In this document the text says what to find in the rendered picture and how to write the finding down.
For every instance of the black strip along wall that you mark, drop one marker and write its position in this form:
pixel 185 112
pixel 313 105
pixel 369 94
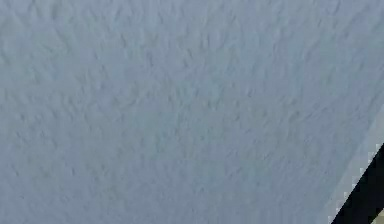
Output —
pixel 368 196

